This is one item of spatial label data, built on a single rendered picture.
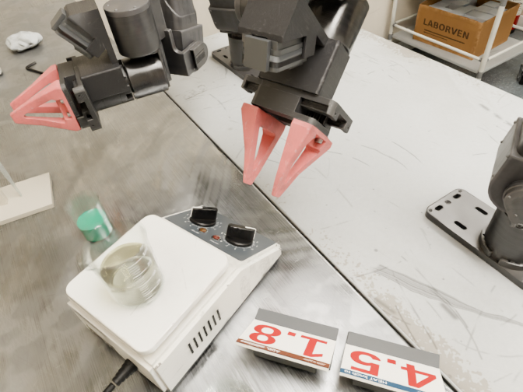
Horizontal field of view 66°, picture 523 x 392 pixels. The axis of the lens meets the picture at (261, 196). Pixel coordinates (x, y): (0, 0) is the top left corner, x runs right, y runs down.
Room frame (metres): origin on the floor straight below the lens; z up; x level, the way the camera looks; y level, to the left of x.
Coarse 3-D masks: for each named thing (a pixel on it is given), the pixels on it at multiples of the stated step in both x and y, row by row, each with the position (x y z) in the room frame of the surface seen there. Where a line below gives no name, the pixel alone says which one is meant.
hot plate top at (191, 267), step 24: (168, 240) 0.27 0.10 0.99; (192, 240) 0.27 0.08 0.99; (168, 264) 0.24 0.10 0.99; (192, 264) 0.24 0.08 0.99; (216, 264) 0.23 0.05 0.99; (72, 288) 0.23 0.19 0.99; (96, 288) 0.22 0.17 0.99; (168, 288) 0.21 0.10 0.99; (192, 288) 0.21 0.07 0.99; (96, 312) 0.20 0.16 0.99; (120, 312) 0.19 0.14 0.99; (144, 312) 0.19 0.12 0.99; (168, 312) 0.19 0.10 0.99; (120, 336) 0.17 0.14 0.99; (144, 336) 0.17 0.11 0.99
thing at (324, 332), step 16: (256, 320) 0.21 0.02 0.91; (272, 320) 0.21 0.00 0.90; (288, 320) 0.21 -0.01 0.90; (304, 320) 0.21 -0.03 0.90; (240, 336) 0.18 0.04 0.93; (320, 336) 0.19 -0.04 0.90; (336, 336) 0.19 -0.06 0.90; (256, 352) 0.18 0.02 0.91; (272, 352) 0.16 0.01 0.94; (304, 368) 0.16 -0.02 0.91; (320, 368) 0.14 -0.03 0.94
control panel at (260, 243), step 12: (168, 216) 0.33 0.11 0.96; (180, 216) 0.33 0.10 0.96; (216, 216) 0.35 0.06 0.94; (192, 228) 0.31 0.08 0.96; (216, 228) 0.32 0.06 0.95; (204, 240) 0.28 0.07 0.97; (216, 240) 0.29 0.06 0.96; (264, 240) 0.30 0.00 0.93; (228, 252) 0.27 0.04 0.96; (240, 252) 0.27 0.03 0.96; (252, 252) 0.27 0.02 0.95
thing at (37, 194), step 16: (48, 176) 0.50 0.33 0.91; (0, 192) 0.45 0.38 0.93; (16, 192) 0.47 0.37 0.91; (32, 192) 0.47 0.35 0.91; (48, 192) 0.46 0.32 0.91; (0, 208) 0.44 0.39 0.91; (16, 208) 0.43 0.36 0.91; (32, 208) 0.43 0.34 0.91; (48, 208) 0.43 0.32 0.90; (0, 224) 0.41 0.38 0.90
